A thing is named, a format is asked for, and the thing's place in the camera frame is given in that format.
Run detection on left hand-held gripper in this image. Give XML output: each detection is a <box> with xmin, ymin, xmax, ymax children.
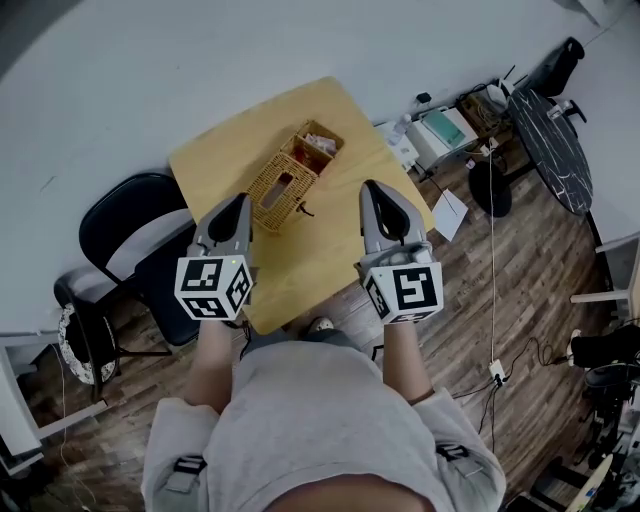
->
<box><xmin>173</xmin><ymin>193</ymin><xmax>259</xmax><ymax>322</ymax></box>

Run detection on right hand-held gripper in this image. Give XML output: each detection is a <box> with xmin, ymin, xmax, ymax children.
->
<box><xmin>353</xmin><ymin>179</ymin><xmax>446</xmax><ymax>326</ymax></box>

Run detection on wicker tissue box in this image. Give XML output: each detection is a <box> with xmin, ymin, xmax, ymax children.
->
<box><xmin>244</xmin><ymin>118</ymin><xmax>346</xmax><ymax>234</ymax></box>

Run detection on person's right forearm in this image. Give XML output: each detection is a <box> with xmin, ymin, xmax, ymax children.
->
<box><xmin>382</xmin><ymin>319</ymin><xmax>434</xmax><ymax>404</ymax></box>

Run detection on person's left forearm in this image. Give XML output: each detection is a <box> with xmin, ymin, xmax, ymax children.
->
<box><xmin>183</xmin><ymin>317</ymin><xmax>236</xmax><ymax>414</ymax></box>

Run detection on white box with teal top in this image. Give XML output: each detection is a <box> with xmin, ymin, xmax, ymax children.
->
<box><xmin>407</xmin><ymin>107</ymin><xmax>479</xmax><ymax>171</ymax></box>

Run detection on white paper sheet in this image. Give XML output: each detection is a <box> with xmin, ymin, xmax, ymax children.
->
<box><xmin>430</xmin><ymin>187</ymin><xmax>470</xmax><ymax>243</ymax></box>

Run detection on white toaster oven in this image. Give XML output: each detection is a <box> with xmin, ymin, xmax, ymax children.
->
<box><xmin>374</xmin><ymin>120</ymin><xmax>422</xmax><ymax>172</ymax></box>

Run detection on black folding chair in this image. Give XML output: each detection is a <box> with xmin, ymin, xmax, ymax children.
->
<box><xmin>78</xmin><ymin>172</ymin><xmax>201</xmax><ymax>347</ymax></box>

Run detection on white plastic bottle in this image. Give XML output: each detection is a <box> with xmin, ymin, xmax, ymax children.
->
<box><xmin>392</xmin><ymin>113</ymin><xmax>413</xmax><ymax>146</ymax></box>

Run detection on white small packets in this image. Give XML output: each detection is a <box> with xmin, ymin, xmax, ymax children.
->
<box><xmin>304</xmin><ymin>132</ymin><xmax>339</xmax><ymax>154</ymax></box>

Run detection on person's blue jeans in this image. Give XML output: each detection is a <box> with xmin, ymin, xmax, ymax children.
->
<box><xmin>239</xmin><ymin>324</ymin><xmax>381</xmax><ymax>362</ymax></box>

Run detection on white router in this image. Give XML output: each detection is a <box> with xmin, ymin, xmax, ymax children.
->
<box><xmin>487</xmin><ymin>64</ymin><xmax>529</xmax><ymax>102</ymax></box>

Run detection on black bag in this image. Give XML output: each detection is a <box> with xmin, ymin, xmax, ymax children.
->
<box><xmin>69</xmin><ymin>314</ymin><xmax>102</xmax><ymax>367</ymax></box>

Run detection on black round marble table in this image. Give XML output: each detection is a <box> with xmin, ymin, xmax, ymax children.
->
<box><xmin>468</xmin><ymin>88</ymin><xmax>594</xmax><ymax>217</ymax></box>

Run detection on patterned round cushion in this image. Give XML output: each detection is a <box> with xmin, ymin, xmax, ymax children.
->
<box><xmin>57</xmin><ymin>305</ymin><xmax>119</xmax><ymax>385</ymax></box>

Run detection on person's grey sweatshirt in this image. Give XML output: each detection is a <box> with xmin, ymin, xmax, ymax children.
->
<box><xmin>141</xmin><ymin>339</ymin><xmax>507</xmax><ymax>512</ymax></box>

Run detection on small white table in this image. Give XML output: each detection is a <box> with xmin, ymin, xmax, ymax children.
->
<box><xmin>569</xmin><ymin>234</ymin><xmax>640</xmax><ymax>307</ymax></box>

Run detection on black office chair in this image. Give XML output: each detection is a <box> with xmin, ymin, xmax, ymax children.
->
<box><xmin>537</xmin><ymin>36</ymin><xmax>589</xmax><ymax>124</ymax></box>

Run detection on white side table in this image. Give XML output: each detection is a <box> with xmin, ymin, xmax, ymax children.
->
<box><xmin>0</xmin><ymin>329</ymin><xmax>109</xmax><ymax>476</ymax></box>

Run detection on cream oval board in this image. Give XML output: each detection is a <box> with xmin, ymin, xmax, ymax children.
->
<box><xmin>564</xmin><ymin>454</ymin><xmax>614</xmax><ymax>512</ymax></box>

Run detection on white cable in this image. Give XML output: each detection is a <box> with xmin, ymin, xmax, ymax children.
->
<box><xmin>486</xmin><ymin>144</ymin><xmax>502</xmax><ymax>367</ymax></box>

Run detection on black curved frame stool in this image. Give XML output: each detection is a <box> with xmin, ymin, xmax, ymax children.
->
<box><xmin>53</xmin><ymin>272</ymin><xmax>122</xmax><ymax>402</ymax></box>

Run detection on black floor cable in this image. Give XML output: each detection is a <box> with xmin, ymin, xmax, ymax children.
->
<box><xmin>452</xmin><ymin>337</ymin><xmax>571</xmax><ymax>451</ymax></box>

